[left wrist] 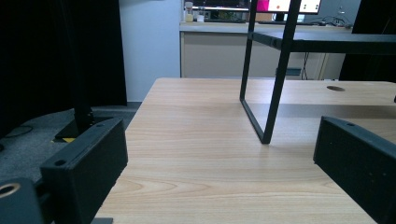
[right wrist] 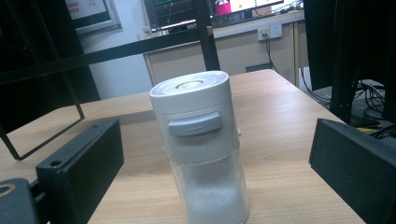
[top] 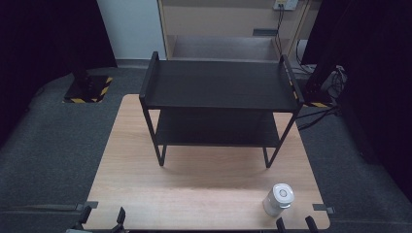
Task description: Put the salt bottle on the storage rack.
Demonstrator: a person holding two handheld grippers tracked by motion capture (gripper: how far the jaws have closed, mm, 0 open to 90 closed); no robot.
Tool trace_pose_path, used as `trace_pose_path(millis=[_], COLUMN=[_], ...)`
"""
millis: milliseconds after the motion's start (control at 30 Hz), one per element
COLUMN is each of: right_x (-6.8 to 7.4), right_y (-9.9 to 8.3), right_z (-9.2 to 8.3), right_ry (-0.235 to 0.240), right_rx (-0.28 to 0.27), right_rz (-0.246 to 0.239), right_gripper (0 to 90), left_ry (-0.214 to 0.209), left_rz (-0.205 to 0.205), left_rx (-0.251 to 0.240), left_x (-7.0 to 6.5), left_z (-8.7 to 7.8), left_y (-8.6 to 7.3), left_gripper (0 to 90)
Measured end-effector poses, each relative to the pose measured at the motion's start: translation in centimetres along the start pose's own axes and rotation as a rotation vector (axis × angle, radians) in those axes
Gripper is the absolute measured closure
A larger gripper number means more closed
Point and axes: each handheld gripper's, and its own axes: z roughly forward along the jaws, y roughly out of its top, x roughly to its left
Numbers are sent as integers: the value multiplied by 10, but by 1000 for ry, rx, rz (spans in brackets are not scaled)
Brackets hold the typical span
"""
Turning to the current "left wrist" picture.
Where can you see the computer monitor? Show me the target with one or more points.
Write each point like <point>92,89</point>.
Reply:
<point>221,4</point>
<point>306,5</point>

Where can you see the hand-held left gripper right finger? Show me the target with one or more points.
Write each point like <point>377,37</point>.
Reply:
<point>358,161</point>

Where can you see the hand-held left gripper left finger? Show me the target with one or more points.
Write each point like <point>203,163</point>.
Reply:
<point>84,168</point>

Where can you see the grey counter desk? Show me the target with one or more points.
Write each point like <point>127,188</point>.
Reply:
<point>218,53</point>

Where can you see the black curtain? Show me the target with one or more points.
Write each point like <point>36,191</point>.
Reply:
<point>369,40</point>
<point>59,53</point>

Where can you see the black keyboard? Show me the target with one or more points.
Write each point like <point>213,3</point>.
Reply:
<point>280,22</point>

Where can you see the small white cup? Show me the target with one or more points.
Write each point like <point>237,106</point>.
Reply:
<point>200,18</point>

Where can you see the clear jar with white lid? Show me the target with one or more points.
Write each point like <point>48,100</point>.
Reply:
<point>188,11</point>

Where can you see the black metal stand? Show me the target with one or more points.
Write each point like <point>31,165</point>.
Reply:
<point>81,119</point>

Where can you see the black metal shelf rack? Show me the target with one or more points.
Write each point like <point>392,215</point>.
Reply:
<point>281,62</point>

